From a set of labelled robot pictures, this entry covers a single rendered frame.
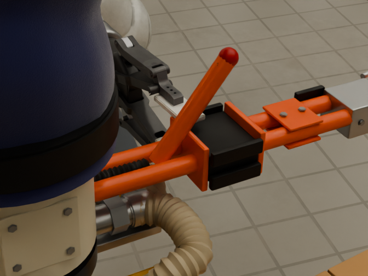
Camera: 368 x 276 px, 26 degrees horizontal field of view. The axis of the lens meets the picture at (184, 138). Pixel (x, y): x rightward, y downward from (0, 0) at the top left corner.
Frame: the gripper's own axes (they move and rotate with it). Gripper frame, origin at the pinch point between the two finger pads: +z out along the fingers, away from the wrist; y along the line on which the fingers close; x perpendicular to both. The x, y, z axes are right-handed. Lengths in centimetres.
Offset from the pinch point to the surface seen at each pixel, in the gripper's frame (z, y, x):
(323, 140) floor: -110, 118, -134
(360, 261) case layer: -15, 63, -55
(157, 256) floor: -89, 118, -49
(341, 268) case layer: -16, 63, -50
